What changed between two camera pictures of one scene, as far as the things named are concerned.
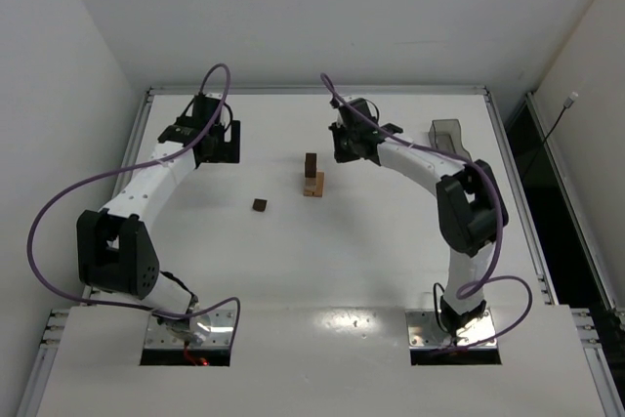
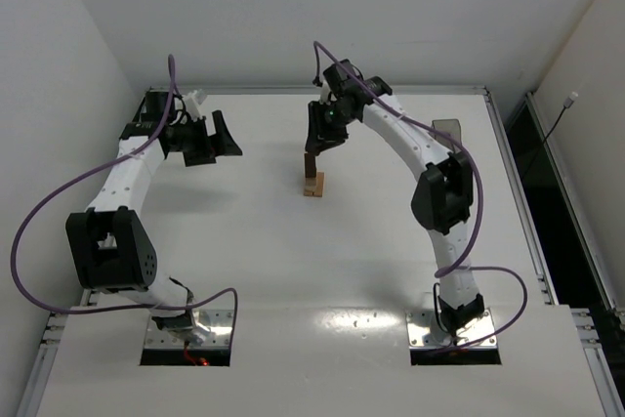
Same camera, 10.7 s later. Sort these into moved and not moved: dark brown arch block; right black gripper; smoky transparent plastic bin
Moved: right black gripper
Not moved: smoky transparent plastic bin; dark brown arch block
